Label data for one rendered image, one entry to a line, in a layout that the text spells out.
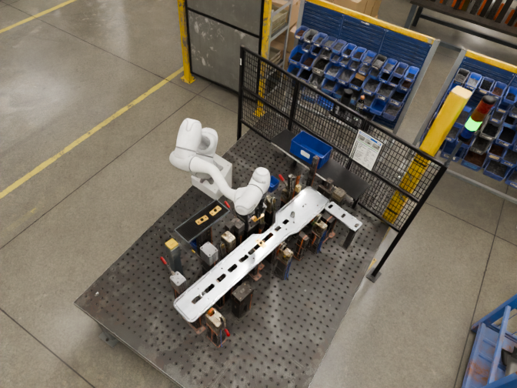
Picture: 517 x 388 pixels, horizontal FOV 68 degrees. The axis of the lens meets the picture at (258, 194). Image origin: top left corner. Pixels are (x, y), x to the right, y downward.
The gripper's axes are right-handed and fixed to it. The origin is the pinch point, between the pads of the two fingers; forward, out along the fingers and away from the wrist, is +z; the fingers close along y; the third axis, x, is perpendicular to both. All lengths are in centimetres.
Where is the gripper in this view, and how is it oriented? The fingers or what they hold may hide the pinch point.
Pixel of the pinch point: (258, 212)
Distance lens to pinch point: 244.1
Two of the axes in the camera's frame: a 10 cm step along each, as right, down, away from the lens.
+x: 7.4, -5.1, 4.4
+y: 6.7, 6.1, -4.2
